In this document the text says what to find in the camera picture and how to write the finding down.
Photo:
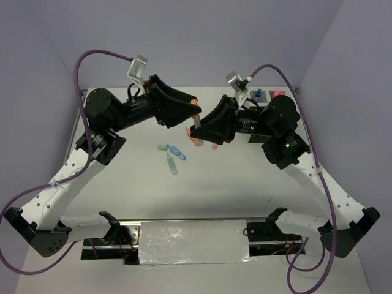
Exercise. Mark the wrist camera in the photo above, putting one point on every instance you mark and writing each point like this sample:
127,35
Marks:
136,69
239,84

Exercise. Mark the blue cap clear bottle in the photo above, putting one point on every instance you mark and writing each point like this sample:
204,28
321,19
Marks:
259,95

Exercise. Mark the green highlighter cap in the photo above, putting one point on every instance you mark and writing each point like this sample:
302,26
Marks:
162,147

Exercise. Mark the orange tip grey highlighter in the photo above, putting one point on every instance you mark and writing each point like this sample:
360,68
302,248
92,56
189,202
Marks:
197,124

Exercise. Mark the black slotted organizer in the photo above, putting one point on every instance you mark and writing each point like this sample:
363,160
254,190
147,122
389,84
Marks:
257,139

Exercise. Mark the green highlighter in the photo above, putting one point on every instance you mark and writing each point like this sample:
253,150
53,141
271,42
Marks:
171,164

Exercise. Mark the blue highlighter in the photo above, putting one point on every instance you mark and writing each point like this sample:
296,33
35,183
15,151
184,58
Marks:
176,152

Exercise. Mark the pink cap glue bottle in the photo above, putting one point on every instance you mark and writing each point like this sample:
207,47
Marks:
278,93

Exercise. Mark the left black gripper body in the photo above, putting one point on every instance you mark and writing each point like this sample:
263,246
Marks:
159,108

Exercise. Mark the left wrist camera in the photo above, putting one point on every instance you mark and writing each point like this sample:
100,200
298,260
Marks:
136,69

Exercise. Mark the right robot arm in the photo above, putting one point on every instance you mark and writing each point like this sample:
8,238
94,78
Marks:
344,221

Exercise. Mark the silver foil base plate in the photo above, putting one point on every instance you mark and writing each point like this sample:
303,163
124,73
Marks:
193,242

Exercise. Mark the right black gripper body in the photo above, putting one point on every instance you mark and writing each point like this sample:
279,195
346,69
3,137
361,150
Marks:
228,125

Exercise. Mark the white two-cell organizer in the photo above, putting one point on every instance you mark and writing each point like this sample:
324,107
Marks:
267,96

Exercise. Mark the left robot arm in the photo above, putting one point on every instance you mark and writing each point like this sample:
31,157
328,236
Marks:
41,221

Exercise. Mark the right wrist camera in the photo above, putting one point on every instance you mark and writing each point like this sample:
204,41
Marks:
239,84

